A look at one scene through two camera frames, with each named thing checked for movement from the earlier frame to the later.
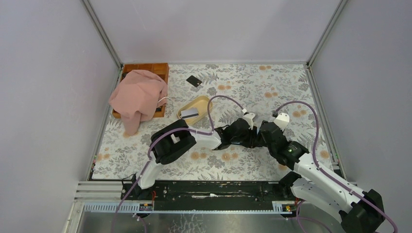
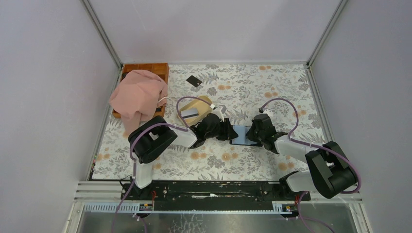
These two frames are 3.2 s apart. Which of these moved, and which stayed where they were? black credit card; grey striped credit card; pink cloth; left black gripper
Moved: left black gripper
Stayed: black credit card; pink cloth; grey striped credit card
